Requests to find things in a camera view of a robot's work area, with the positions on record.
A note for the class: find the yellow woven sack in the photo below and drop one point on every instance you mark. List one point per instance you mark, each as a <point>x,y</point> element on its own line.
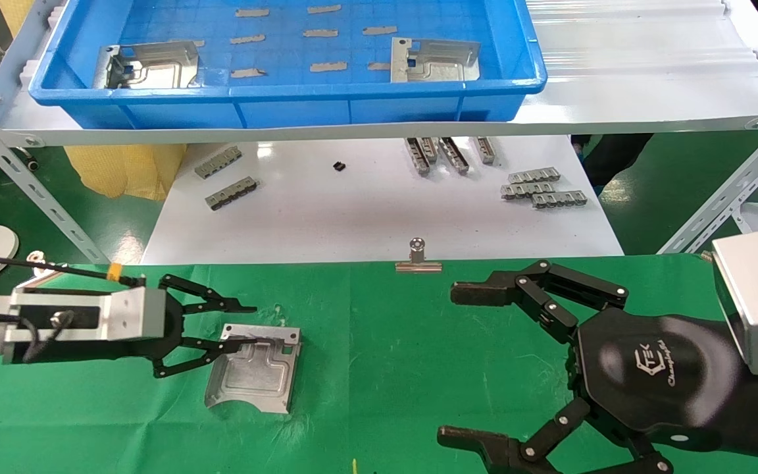
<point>122,171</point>

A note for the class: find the white shelf panel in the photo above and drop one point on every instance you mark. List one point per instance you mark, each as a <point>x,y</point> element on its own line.
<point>616,108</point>

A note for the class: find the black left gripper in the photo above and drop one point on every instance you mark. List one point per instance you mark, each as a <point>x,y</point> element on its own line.
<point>175,329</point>

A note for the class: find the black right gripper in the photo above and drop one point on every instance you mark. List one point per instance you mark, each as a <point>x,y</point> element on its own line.
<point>655,375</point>

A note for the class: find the silver binder clip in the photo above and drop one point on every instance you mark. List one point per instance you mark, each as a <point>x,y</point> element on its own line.
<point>37,257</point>
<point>418,266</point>

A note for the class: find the stamped metal bracket part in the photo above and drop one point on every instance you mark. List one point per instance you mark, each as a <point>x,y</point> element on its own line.
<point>438,62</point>
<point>254,375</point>
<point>155,69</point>

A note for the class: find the white corrugated plastic sheet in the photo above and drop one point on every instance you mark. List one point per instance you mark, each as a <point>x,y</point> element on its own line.
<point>635,52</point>

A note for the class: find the blue plastic bin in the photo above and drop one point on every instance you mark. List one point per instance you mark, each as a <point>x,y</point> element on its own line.
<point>287,112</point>

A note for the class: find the white lower board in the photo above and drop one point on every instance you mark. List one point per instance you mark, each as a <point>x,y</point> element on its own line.
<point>366,210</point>

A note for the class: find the perforated metal rack strut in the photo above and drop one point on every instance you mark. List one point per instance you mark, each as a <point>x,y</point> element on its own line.
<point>37,191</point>
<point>728,194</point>

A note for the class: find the person in dark clothes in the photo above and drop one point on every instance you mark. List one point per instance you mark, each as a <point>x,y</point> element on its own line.
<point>609,161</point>

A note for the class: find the green cloth mat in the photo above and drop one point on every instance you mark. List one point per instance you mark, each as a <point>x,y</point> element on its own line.
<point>385,362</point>

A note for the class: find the grey tape strip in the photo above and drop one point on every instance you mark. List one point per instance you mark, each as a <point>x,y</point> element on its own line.
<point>324,9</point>
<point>320,33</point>
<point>379,66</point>
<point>379,30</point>
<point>196,43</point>
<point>328,66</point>
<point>252,12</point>
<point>248,73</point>
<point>247,39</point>

